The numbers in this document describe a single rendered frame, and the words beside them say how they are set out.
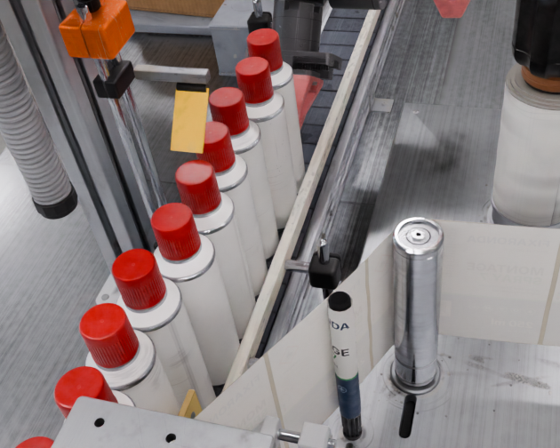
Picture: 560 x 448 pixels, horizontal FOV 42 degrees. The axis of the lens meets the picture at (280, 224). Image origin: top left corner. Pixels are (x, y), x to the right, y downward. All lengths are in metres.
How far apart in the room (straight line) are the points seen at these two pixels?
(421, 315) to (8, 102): 0.35
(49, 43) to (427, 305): 0.38
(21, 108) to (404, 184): 0.47
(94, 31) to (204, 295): 0.22
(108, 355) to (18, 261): 0.47
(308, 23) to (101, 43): 0.31
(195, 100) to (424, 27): 0.68
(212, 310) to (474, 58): 0.69
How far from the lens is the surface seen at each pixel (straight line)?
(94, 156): 0.72
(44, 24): 0.64
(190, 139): 0.63
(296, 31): 0.84
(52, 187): 0.59
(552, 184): 0.74
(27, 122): 0.56
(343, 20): 1.17
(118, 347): 0.51
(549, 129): 0.69
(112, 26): 0.60
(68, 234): 0.97
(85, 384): 0.49
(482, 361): 0.71
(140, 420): 0.39
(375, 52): 1.10
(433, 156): 0.90
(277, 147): 0.74
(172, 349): 0.58
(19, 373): 0.85
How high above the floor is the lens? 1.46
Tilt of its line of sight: 45 degrees down
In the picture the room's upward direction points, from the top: 10 degrees counter-clockwise
